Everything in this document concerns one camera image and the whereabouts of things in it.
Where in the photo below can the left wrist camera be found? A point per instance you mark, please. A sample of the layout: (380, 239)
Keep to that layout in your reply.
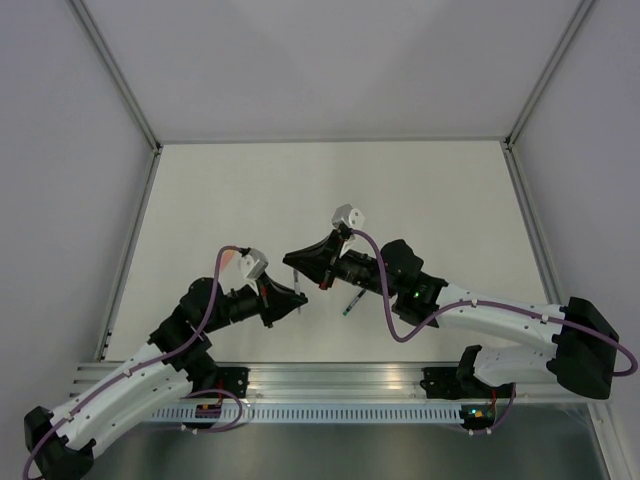
(252, 264)

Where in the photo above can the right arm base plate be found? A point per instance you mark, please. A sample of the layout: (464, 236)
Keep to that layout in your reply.
(457, 383)

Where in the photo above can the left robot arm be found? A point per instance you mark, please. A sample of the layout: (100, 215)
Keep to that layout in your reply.
(172, 364)

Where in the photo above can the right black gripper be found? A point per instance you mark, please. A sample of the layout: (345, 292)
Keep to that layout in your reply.
(320, 264)

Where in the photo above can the grey purple pen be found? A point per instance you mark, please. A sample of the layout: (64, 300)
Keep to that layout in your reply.
(297, 289)

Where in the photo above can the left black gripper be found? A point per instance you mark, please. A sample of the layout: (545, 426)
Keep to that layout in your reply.
(280, 301)

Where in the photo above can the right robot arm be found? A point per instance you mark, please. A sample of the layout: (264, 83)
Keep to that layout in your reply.
(572, 344)

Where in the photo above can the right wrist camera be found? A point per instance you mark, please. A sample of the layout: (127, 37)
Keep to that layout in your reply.
(350, 218)

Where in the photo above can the aluminium frame post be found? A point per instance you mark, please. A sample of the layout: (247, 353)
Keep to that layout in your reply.
(92, 31)
(509, 145)

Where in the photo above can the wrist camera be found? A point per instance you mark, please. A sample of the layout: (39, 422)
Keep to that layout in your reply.
(252, 264)
(350, 218)

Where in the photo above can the white slotted cable duct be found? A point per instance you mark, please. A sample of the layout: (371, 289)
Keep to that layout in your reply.
(308, 413)

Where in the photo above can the right aluminium frame post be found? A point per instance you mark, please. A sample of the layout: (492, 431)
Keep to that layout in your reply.
(509, 145)

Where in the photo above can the left aluminium frame post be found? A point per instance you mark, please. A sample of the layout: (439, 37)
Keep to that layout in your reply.
(92, 31)

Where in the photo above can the green pen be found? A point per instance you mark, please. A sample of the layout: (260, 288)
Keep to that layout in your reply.
(353, 302)

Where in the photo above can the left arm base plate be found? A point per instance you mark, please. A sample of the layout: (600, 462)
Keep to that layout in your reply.
(233, 379)

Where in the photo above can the aluminium mounting rail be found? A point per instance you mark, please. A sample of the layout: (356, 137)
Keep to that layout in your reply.
(338, 382)

